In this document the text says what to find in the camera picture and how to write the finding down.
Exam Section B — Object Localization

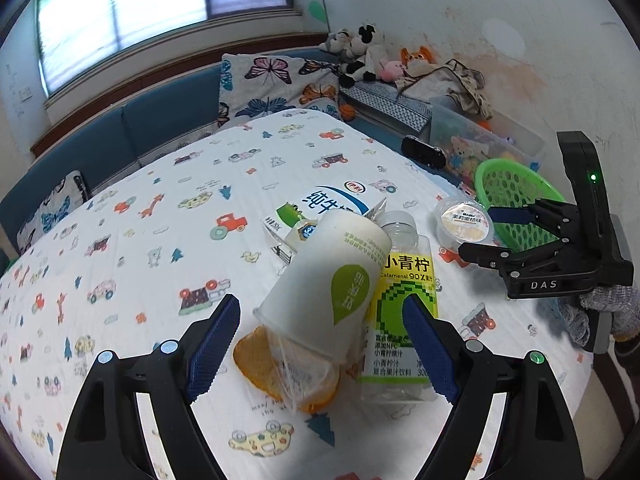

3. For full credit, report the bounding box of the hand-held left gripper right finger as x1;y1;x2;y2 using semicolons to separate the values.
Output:
402;294;586;480

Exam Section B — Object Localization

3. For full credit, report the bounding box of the beige crumpled cloth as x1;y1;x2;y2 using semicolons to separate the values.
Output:
395;58;496;121

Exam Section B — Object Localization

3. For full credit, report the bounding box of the clear plastic storage box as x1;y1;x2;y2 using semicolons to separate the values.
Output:
429;97;547;181

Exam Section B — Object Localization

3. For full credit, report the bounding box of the grey dog plush toy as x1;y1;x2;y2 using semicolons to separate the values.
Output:
320;29;358;56

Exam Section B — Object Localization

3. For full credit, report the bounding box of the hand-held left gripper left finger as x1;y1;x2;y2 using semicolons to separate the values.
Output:
57;294;242;480

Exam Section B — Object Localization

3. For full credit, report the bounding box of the white milk carton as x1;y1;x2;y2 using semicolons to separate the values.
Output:
260;180;388;266

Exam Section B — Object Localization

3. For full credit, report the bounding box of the teddy bear toy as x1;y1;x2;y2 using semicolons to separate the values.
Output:
450;136;487;172

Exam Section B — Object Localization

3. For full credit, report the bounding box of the blue sofa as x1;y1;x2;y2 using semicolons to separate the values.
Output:
0;45;351;261

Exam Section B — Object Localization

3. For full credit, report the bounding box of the wooden window ledge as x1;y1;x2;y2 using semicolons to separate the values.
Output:
30;32;331;158

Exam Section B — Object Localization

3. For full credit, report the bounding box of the orange fox plush toy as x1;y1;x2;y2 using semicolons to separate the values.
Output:
399;45;436;78

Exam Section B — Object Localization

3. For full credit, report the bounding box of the striped cushion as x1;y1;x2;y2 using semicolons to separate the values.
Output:
340;80;433;133

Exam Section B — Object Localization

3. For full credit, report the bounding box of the green plastic basket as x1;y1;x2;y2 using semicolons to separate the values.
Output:
474;158;581;261

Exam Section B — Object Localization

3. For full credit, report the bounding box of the black and white cow plush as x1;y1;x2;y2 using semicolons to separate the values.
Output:
339;21;388;88

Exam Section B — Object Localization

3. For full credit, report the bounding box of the bread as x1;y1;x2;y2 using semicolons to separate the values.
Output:
232;325;341;415

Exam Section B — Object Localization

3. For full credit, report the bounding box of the pink plush toy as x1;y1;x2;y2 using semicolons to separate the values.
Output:
379;59;405;83

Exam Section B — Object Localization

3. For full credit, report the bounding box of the white paper cup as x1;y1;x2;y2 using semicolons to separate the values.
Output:
252;210;393;366

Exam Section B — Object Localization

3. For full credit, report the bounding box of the small butterfly print pillow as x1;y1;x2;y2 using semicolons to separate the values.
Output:
17;170;91;256

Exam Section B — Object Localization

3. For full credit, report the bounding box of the clear jelly cup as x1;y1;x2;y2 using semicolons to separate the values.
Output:
434;196;496;245

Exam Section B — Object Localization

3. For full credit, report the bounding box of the large window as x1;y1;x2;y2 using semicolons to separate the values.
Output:
35;0;301;101

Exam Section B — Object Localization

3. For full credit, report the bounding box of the large butterfly print pillow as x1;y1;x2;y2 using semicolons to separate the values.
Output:
216;53;343;128

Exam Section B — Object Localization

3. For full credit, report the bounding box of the clear bottle yellow-green label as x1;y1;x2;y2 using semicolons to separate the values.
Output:
357;210;441;401

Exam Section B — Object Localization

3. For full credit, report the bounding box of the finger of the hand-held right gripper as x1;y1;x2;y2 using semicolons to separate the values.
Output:
487;199;581;248
457;240;568;281

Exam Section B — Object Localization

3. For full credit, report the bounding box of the person's right hand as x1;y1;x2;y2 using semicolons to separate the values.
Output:
565;282;640;351

